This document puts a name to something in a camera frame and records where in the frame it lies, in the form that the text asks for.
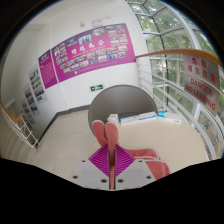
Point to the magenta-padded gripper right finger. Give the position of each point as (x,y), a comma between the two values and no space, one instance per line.
(125,161)

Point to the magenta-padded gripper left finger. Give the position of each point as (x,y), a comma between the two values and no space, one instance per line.
(98,161)

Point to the pink terry towel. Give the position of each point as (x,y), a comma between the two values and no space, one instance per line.
(111,133)

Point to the long flat white box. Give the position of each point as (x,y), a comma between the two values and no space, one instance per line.
(129,120)
(148,117)

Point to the small upright white box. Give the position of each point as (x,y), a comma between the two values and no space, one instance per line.
(113,119)

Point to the grey round-backed chair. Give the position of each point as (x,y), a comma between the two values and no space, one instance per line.
(121,100)

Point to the long white box, blue end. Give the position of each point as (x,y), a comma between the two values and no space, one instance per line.
(170,117)

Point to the green exit sign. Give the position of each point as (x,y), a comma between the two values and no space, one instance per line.
(96,88)

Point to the short white stair railing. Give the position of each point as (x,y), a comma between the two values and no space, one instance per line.
(20,128)

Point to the narrow magenta text poster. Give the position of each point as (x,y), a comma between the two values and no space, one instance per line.
(47,70)

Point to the metal warning sign, red letters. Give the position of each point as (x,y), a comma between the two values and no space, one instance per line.
(201,83)

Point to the large magenta photo poster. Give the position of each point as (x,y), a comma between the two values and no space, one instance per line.
(95,50)

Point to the white railing with orange handrail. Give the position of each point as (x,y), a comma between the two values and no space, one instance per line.
(166,52)

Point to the white photo wall poster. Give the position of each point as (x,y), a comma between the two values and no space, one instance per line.
(37,83)
(30,100)

